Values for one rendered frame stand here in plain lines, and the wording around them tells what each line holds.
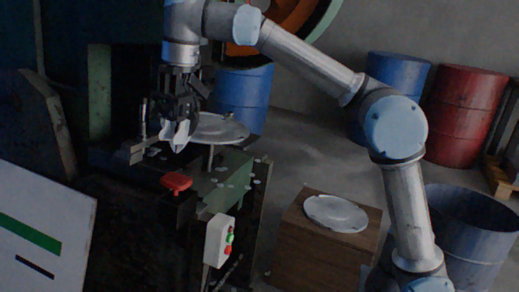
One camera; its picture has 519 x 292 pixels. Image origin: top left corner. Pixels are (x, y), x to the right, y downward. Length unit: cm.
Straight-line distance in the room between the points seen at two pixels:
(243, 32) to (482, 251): 140
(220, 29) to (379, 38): 366
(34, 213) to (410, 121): 114
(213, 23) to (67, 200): 76
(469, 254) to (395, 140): 111
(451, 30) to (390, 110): 360
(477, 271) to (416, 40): 290
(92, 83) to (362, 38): 350
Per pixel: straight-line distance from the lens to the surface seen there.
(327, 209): 176
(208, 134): 120
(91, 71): 125
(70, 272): 136
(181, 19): 80
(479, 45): 440
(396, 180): 87
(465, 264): 187
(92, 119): 129
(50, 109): 128
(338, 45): 443
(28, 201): 143
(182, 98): 81
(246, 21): 78
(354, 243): 161
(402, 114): 79
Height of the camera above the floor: 120
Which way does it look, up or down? 22 degrees down
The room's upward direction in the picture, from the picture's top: 9 degrees clockwise
